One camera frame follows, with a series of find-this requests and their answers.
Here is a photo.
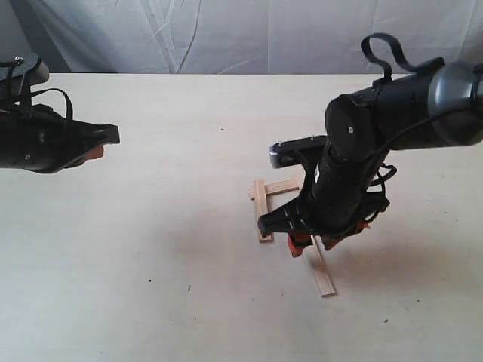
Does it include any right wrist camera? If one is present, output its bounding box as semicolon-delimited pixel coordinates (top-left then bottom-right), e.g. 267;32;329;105
269;135;328;169

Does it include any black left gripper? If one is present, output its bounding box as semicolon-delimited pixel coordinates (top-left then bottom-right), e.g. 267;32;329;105
1;105;120;173

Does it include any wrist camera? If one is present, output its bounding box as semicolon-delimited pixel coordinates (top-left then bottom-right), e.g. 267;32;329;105
269;135;328;169
1;53;50;106

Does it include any grooved wooden stick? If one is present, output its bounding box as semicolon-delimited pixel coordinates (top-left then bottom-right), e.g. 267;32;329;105
254;179;273;244

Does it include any white backdrop cloth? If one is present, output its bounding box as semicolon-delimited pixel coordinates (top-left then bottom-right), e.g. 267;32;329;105
1;1;482;74

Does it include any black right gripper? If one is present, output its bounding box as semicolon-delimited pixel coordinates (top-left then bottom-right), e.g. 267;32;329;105
257;146;389;258

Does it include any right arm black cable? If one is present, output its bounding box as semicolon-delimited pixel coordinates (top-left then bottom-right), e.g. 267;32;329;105
361;32;445;86

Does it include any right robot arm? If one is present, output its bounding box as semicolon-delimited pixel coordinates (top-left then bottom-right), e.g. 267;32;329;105
257;62;482;256

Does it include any plain wooden stick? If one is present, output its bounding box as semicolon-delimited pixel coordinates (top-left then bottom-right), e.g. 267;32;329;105
254;179;302;198

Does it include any wooden stick with holes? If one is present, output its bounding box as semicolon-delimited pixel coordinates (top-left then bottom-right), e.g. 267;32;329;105
306;236;337;298

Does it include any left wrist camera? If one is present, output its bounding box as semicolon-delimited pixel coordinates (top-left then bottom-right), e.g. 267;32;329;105
1;53;50;106

